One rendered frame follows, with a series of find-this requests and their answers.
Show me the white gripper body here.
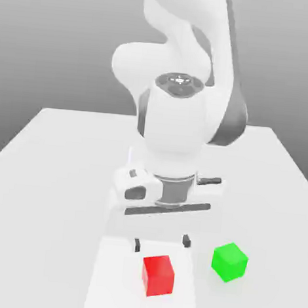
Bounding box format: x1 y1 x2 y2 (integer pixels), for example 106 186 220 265
121 196 216 243

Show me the small red cube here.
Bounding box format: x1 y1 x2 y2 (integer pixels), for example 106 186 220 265
140 252 177 299

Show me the small green cube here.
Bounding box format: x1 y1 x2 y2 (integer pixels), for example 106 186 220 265
209 240 250 285

